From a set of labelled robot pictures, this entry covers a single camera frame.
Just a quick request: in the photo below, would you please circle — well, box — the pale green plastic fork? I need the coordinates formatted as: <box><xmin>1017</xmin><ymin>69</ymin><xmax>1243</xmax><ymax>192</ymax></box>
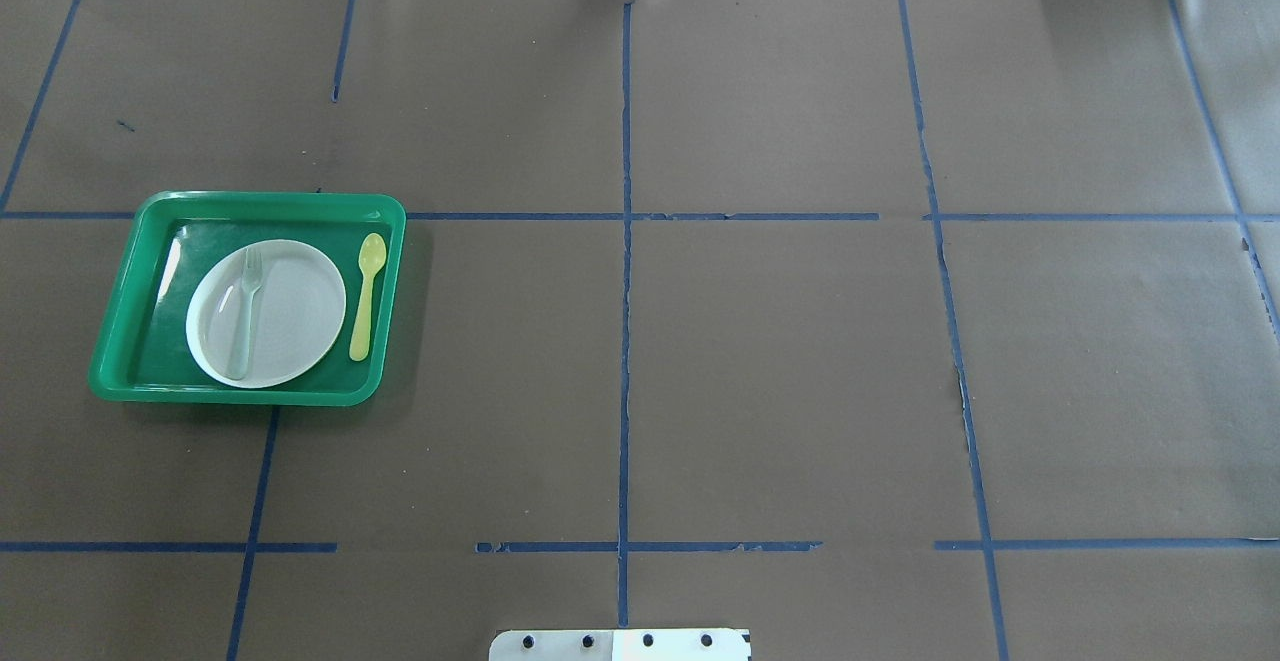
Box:
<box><xmin>225</xmin><ymin>245</ymin><xmax>265</xmax><ymax>380</ymax></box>

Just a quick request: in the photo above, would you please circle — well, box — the yellow plastic spoon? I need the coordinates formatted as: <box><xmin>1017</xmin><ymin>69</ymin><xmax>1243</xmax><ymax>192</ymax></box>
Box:
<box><xmin>348</xmin><ymin>233</ymin><xmax>388</xmax><ymax>363</ymax></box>

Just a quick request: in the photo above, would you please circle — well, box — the white round plate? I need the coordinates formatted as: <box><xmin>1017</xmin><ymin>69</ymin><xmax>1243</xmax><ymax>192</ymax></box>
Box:
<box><xmin>186</xmin><ymin>240</ymin><xmax>347</xmax><ymax>389</ymax></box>

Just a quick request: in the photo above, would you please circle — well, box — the green plastic tray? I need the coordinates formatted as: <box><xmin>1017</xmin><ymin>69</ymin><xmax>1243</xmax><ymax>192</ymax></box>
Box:
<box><xmin>88</xmin><ymin>191</ymin><xmax>407</xmax><ymax>407</ymax></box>

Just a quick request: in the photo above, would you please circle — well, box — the white metal base plate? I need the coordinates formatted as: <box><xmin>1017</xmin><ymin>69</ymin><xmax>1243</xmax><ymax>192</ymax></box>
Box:
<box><xmin>488</xmin><ymin>628</ymin><xmax>753</xmax><ymax>660</ymax></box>

